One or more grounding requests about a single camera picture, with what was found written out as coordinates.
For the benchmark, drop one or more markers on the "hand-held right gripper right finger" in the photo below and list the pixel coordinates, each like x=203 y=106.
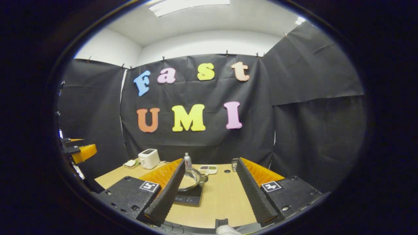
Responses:
x=253 y=195

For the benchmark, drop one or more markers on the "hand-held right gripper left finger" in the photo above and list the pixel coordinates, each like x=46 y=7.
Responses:
x=168 y=195

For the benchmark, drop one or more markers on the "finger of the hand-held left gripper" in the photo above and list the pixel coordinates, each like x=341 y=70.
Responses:
x=70 y=141
x=85 y=152

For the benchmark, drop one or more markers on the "black induction cooktop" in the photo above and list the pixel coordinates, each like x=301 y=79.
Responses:
x=189 y=197

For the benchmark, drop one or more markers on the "steel pot with soybeans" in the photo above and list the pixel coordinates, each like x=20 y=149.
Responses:
x=189 y=181

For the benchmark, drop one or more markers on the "silver drink bottle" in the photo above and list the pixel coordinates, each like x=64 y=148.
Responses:
x=187 y=161

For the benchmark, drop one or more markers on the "white toaster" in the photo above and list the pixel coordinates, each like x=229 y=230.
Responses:
x=149 y=159

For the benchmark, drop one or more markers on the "bread slice on green plate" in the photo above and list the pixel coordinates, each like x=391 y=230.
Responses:
x=131 y=164

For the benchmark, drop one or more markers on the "white divided bean dish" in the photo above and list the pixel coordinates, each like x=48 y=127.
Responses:
x=209 y=169

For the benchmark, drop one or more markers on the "large ceiling light panel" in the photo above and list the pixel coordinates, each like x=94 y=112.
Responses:
x=189 y=5

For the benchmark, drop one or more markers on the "small ceiling light panel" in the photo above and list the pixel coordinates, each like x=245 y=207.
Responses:
x=300 y=20

